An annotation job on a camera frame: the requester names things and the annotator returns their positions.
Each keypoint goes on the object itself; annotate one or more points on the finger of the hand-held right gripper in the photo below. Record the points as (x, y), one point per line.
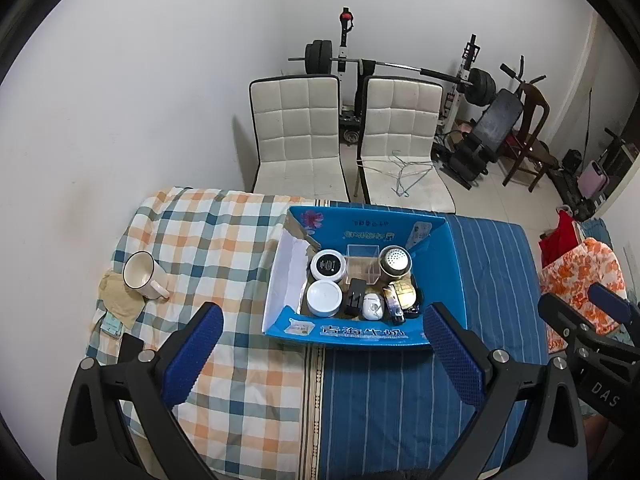
(607, 300)
(565, 317)

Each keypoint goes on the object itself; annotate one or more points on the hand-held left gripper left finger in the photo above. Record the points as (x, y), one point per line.
(195, 355)

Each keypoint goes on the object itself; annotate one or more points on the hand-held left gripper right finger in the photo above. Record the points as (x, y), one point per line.
(452, 355)

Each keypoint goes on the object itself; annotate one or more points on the gold round tin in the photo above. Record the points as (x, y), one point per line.
(406, 294)

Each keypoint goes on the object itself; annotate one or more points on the blue bottle with black cap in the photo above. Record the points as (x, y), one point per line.
(392, 305)

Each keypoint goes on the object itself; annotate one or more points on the blue cardboard milk box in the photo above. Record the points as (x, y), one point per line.
(365, 335)

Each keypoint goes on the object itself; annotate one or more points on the black power adapter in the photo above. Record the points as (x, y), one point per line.
(356, 296)

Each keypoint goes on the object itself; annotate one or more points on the white compact with black label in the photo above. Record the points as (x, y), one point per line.
(327, 265)

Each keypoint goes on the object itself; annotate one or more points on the person's right forearm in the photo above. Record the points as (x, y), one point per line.
(600, 435)

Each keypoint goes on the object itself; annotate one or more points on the orange floral cloth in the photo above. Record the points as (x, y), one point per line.
(575, 270)

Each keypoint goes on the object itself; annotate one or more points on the blue striped blanket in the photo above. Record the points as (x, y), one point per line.
(400, 410)

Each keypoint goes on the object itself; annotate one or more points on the red cloth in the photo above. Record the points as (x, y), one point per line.
(560, 237)

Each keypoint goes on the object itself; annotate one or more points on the green patterned card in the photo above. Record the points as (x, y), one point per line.
(112, 324)

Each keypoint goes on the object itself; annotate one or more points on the beige cloth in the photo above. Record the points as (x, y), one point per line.
(120, 305)

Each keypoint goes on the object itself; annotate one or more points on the small white oval device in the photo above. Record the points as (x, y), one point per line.
(373, 307)

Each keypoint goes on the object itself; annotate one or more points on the white mug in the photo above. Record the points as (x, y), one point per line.
(142, 272)

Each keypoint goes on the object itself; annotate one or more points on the metal shaker bottle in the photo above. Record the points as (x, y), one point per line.
(395, 262)

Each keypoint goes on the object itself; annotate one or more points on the plaid blanket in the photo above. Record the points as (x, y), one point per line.
(225, 240)

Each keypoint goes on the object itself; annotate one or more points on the pink suitcase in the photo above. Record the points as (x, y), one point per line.
(592, 180)

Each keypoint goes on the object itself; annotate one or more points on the clear acrylic box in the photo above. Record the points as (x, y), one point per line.
(362, 262)

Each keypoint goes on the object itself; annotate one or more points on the plain white round compact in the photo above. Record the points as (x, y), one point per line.
(324, 297)

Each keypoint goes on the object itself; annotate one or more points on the black exercise machine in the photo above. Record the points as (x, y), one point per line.
(617, 155)

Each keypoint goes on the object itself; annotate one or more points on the brown wooden chair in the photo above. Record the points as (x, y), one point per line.
(530, 130)

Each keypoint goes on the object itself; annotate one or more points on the black weight bench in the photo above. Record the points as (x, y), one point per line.
(492, 125)

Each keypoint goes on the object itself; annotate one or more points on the white quilted chair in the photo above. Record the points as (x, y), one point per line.
(400, 150)
(295, 135)

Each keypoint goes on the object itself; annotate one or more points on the barbell with black plates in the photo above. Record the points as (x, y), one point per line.
(320, 56)

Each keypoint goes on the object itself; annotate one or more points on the white barbell rack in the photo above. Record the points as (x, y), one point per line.
(344, 40)

